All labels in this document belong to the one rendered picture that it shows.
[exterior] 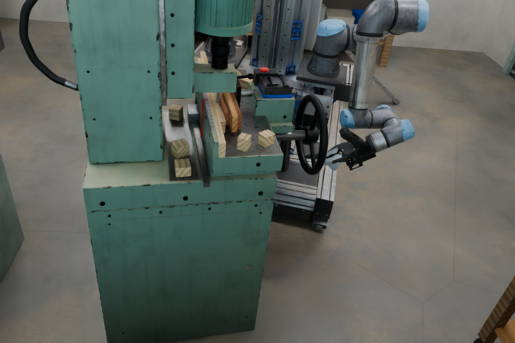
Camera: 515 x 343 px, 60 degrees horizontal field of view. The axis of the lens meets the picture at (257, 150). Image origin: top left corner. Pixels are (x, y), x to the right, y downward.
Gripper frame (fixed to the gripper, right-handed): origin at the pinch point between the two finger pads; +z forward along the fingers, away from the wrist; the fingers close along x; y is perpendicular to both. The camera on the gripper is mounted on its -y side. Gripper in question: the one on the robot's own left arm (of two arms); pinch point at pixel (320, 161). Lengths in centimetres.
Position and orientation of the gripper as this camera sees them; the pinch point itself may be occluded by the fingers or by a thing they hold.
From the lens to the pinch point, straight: 168.5
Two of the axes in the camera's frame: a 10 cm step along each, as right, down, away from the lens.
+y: 3.9, 7.0, 6.0
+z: -9.1, 4.0, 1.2
